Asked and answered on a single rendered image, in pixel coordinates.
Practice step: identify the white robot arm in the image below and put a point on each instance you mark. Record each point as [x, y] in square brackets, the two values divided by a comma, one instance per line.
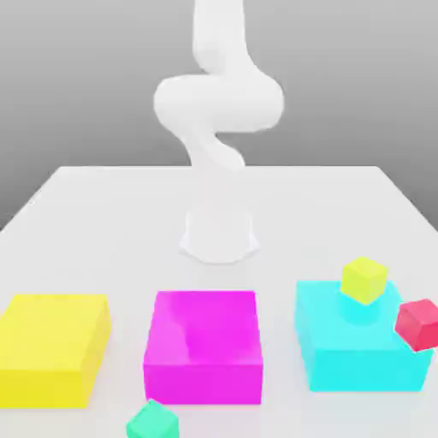
[219, 99]

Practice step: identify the small yellow cube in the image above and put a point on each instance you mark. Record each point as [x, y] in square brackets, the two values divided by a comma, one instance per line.
[364, 280]

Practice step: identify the small green cube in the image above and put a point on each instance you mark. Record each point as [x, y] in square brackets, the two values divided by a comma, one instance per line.
[154, 422]

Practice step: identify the small red cube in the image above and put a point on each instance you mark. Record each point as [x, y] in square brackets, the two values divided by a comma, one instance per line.
[418, 323]

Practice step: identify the large magenta box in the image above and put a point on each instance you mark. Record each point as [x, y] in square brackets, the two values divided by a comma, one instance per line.
[203, 345]

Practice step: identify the large cyan box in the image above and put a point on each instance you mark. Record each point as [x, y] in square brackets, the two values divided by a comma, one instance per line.
[356, 356]

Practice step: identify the large yellow box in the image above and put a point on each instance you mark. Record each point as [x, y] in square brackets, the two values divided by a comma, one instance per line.
[48, 345]

